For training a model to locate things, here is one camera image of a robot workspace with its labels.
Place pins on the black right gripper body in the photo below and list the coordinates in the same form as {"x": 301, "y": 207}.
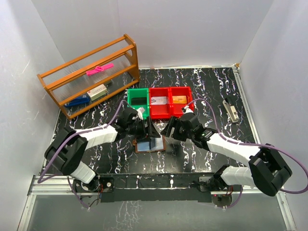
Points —
{"x": 190, "y": 135}

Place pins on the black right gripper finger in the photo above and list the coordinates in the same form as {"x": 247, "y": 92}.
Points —
{"x": 168, "y": 128}
{"x": 179, "y": 132}

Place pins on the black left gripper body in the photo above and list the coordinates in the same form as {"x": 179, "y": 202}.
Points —
{"x": 136, "y": 128}

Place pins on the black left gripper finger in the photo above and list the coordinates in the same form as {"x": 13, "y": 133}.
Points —
{"x": 144, "y": 138}
{"x": 151, "y": 130}

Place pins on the brown leather card holder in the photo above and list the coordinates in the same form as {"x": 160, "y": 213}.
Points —
{"x": 160, "y": 145}

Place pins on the grey VIP card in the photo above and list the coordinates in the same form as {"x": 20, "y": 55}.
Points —
{"x": 138, "y": 101}

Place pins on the gold card with magnetic stripe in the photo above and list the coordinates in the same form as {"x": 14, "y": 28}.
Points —
{"x": 179, "y": 99}

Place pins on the dark card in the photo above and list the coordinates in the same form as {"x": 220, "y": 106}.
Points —
{"x": 152, "y": 143}

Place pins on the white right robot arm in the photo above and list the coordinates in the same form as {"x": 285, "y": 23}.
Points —
{"x": 264, "y": 168}

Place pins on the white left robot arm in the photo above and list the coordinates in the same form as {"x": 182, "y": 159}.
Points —
{"x": 66, "y": 151}

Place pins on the white card in bin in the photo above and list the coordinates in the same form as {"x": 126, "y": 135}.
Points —
{"x": 159, "y": 100}

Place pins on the green plastic bin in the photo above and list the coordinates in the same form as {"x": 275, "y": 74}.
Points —
{"x": 143, "y": 92}

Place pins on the red plastic bin middle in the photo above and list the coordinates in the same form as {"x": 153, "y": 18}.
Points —
{"x": 160, "y": 111}

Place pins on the red plastic bin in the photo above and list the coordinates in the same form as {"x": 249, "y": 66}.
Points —
{"x": 176, "y": 109}
{"x": 160, "y": 111}

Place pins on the red plastic bin right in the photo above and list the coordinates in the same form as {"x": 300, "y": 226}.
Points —
{"x": 176, "y": 109}

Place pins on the grey metal stapler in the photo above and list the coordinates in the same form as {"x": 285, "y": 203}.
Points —
{"x": 230, "y": 109}

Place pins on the white red small box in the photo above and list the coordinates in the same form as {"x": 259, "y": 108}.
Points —
{"x": 97, "y": 92}

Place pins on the blue stapler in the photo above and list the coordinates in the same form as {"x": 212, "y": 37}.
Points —
{"x": 78, "y": 101}

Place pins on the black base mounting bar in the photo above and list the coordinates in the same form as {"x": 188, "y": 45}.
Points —
{"x": 163, "y": 187}

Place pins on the wooden shelf rack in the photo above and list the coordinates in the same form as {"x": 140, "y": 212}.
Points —
{"x": 114, "y": 65}

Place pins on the pink plastic clip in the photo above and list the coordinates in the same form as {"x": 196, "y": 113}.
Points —
{"x": 99, "y": 69}

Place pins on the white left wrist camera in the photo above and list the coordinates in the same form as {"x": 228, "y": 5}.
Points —
{"x": 140, "y": 112}

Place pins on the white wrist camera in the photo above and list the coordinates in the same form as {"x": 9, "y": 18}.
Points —
{"x": 140, "y": 112}
{"x": 186, "y": 110}

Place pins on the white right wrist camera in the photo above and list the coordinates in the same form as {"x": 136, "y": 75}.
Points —
{"x": 186, "y": 110}

